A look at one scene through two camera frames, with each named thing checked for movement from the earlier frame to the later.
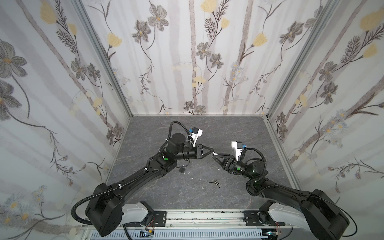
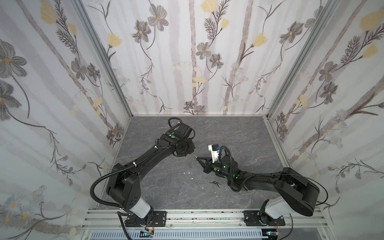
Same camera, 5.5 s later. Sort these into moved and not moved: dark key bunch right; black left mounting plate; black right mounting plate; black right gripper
Moved: black right gripper
Not moved: dark key bunch right; black right mounting plate; black left mounting plate
